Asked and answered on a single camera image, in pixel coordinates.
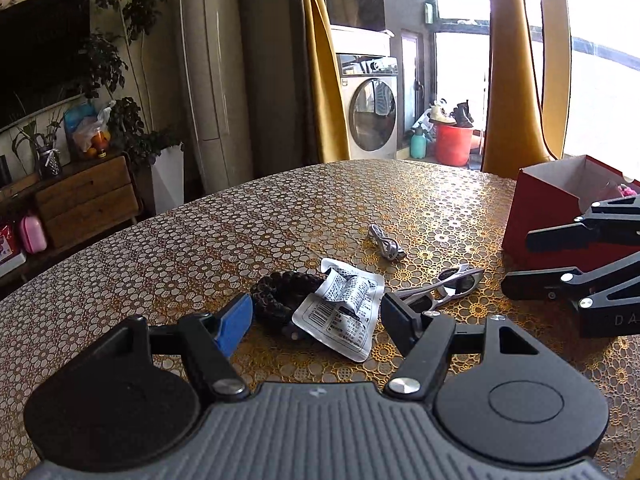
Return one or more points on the pink small case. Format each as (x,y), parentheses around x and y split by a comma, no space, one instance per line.
(33,234)

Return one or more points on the red gift box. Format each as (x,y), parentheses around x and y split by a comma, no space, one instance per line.
(10,250)

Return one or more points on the patterned tablecloth desktop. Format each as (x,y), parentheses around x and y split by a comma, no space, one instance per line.
(200,240)

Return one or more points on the blue box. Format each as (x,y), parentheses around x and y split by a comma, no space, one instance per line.
(75,117)

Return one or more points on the black cylinder speaker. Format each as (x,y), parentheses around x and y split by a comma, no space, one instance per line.
(4,171)

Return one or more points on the white washing machine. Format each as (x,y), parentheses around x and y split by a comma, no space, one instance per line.
(372,110)

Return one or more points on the wooden television cabinet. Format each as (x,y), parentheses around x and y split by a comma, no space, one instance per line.
(85,200)

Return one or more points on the yellow and grey curtain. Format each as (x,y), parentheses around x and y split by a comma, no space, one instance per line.
(320,70)

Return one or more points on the white printed packet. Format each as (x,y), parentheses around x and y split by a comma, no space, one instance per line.
(340,310)

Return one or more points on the red bucket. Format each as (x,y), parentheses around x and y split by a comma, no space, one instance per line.
(452,145)

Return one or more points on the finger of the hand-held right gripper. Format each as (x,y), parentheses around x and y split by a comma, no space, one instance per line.
(590,227)
(540,282)

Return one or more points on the plastic bag of oranges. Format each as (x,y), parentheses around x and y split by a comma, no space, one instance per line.
(92,135)

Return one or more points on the pink fluffy plush ball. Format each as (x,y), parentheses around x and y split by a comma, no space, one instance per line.
(627,191)

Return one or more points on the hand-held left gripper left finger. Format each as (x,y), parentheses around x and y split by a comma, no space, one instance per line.
(232,322)

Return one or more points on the black shoe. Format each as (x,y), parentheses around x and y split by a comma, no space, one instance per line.
(462,112)

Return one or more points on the white standing air conditioner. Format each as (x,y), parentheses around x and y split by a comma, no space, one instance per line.
(217,70)

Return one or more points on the teal spray bottle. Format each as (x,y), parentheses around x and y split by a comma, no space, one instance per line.
(419,142)

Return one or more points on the black flat television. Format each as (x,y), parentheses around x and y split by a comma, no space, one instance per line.
(40,45)

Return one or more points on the white shoe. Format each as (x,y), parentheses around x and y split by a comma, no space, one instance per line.
(441,112)

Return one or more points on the small plant in vase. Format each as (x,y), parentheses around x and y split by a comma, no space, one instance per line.
(49,160)

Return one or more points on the white plant pot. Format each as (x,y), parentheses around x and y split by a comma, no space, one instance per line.
(169,180)

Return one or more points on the red cardboard box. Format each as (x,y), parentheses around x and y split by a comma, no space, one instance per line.
(545,205)

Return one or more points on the tall green houseplant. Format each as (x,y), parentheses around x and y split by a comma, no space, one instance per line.
(125,10)

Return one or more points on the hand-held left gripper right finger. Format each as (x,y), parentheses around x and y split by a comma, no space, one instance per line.
(400,320)

